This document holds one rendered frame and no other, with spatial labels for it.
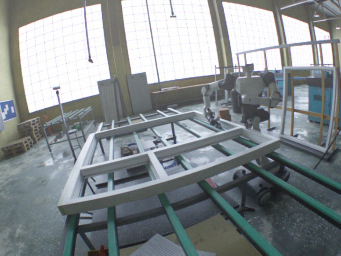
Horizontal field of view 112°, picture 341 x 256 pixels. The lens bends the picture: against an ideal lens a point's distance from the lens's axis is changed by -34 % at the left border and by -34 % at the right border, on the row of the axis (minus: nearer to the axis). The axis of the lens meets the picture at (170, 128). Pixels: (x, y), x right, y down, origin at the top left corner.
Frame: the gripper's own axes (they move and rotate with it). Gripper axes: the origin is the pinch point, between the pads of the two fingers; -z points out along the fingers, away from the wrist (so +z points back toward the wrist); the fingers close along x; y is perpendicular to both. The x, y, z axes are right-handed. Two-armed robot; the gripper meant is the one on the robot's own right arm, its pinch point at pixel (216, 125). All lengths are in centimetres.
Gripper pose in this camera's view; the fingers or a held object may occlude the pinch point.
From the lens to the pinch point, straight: 172.8
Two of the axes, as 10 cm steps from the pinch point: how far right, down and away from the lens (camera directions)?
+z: -1.5, -5.2, 8.4
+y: -4.6, 7.9, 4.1
